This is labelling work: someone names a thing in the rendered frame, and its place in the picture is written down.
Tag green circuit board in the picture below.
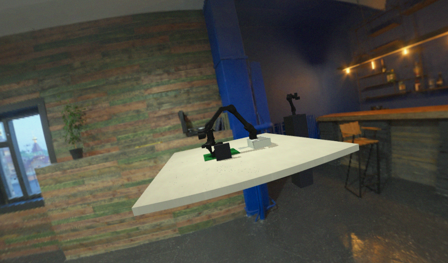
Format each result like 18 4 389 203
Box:
203 148 240 161

